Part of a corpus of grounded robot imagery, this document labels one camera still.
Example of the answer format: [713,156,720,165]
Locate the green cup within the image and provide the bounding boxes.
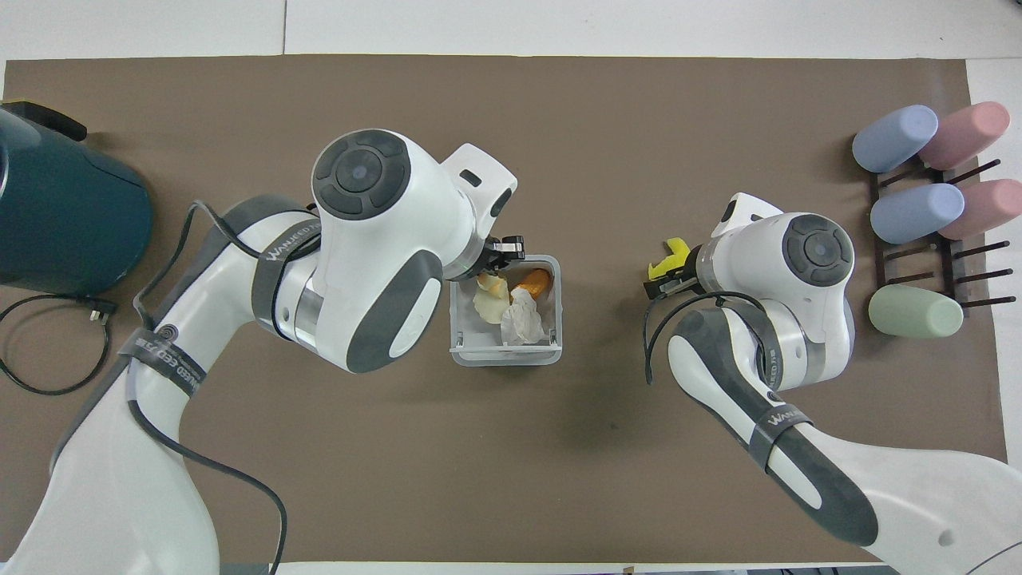
[868,284,965,339]

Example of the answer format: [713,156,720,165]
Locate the white crumpled tissue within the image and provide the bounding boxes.
[501,288,547,347]

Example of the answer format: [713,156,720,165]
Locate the yellow peel trash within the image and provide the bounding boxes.
[648,236,692,281]

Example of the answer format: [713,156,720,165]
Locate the black kettle power cord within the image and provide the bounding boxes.
[0,294,119,397]

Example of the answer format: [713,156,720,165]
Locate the orange peel piece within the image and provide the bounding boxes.
[511,268,553,301]

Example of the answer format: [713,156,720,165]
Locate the pale yellow peel piece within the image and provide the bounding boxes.
[473,272,513,325]

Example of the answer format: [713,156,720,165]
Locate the dark brown cup rack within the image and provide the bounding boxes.
[869,158,1018,319]

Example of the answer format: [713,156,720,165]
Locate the blue cup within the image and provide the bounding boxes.
[869,182,966,245]
[851,104,940,174]

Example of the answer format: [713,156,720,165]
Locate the clear plastic trash bin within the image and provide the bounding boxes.
[449,254,564,367]

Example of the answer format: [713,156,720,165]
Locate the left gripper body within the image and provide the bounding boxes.
[481,235,526,275]

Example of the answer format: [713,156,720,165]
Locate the black cable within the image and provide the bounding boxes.
[643,291,769,386]
[129,200,322,575]

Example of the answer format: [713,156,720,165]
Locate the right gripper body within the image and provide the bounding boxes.
[669,244,707,296]

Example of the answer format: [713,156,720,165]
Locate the pink cup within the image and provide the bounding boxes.
[937,178,1022,241]
[917,101,1012,171]

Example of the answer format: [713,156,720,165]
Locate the dark teal electric kettle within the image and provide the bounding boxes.
[0,99,155,299]

